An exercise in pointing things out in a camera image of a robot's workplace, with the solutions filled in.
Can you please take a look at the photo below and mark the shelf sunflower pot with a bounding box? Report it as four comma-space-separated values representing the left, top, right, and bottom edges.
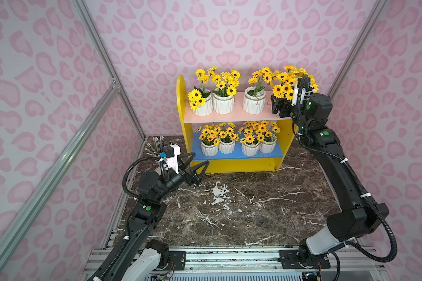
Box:
243, 67, 273, 114
258, 121, 280, 153
188, 69, 212, 117
196, 125, 222, 157
238, 121, 266, 156
219, 122, 239, 155
272, 66, 319, 105
208, 66, 240, 114

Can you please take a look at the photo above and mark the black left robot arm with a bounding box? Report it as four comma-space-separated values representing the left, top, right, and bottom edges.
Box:
89, 152, 210, 281

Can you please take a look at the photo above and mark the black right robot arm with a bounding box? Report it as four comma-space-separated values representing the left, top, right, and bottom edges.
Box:
271, 94, 398, 268

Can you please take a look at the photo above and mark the pink pen holder cup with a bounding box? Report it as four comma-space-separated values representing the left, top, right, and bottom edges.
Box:
145, 136, 175, 158

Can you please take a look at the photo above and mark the yellow two-tier shelf unit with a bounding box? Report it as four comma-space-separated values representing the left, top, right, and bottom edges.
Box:
177, 75, 294, 173

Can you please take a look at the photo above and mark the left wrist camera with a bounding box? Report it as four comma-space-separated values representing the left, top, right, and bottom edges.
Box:
159, 144, 181, 174

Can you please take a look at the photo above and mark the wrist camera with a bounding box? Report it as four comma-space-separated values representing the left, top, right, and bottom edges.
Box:
159, 144, 181, 174
291, 74, 314, 106

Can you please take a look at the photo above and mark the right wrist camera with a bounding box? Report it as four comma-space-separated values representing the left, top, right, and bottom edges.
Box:
291, 74, 314, 106

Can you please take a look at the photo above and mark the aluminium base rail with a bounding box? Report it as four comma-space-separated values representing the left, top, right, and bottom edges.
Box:
81, 245, 391, 281

